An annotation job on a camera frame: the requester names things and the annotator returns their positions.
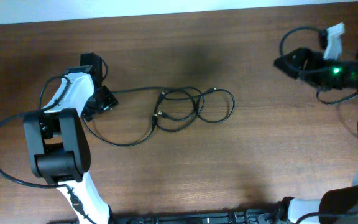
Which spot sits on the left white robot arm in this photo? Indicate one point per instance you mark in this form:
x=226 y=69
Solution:
x=56 y=142

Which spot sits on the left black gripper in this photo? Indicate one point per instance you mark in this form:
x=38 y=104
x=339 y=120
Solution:
x=111 y=101

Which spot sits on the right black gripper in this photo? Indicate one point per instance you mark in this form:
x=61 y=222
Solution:
x=304 y=55

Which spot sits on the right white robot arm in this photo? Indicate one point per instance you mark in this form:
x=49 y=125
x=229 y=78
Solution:
x=340 y=205

